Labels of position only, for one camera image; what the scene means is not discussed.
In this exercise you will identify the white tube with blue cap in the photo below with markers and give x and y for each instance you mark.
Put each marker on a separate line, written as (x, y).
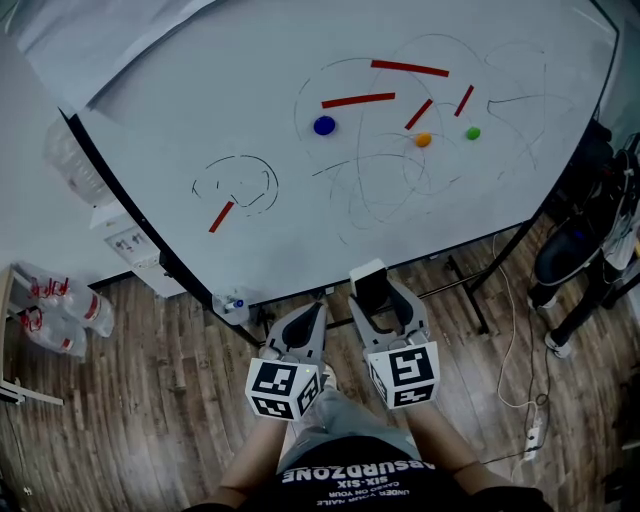
(235, 304)

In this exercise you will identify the black and white whiteboard eraser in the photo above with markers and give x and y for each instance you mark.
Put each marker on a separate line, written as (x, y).
(371, 292)

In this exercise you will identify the orange round magnet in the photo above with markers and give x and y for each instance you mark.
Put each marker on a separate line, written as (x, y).
(423, 140)

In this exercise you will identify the person's grey trousers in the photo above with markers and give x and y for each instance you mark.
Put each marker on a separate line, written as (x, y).
(345, 420)

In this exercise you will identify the large clear water jug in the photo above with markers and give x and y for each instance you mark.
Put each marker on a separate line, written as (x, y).
(75, 165)

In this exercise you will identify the blue round magnet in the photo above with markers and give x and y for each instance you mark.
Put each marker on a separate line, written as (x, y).
(324, 125)

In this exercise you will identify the pack of plastic water bottles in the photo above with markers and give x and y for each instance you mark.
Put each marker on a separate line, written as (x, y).
(60, 315)

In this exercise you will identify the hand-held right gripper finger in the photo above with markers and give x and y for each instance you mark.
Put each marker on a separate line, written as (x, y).
(416, 320)
(367, 332)

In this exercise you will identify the white whiteboard on black stand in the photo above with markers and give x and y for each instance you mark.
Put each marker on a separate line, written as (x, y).
(200, 125)

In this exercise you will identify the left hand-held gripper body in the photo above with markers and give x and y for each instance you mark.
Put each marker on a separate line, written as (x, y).
(277, 387)

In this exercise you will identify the small light wooden table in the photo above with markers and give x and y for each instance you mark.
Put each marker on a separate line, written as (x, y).
(5, 320)

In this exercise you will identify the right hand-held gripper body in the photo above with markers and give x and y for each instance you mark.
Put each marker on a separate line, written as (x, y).
(407, 372)

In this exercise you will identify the person's left forearm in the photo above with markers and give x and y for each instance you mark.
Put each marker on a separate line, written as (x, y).
(252, 460)

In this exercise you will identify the short red magnetic strip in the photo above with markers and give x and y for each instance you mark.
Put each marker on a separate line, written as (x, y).
(464, 100)
(221, 217)
(418, 114)

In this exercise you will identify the person's right forearm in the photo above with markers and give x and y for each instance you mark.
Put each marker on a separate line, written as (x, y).
(440, 445)

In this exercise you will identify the large white paper sheet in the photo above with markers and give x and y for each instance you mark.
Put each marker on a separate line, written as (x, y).
(75, 40)

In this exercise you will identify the person's black printed shirt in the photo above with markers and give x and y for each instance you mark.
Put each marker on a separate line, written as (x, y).
(360, 497)

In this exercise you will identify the white power strip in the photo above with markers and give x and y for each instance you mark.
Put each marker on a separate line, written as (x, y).
(533, 442)

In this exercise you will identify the person's light shoe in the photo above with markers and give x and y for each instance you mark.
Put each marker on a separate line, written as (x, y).
(329, 375)

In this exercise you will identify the green round magnet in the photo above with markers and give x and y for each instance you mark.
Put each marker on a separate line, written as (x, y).
(473, 133)

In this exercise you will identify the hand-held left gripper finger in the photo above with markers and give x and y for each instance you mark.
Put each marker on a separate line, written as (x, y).
(317, 350)
(276, 340)

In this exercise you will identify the long red magnetic strip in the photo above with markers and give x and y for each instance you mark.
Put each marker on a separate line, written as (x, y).
(358, 100)
(410, 68)

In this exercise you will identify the spray bottle on tray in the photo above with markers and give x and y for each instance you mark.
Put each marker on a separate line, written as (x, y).
(222, 315)

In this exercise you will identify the white water dispenser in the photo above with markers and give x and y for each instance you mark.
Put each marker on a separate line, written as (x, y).
(130, 245)

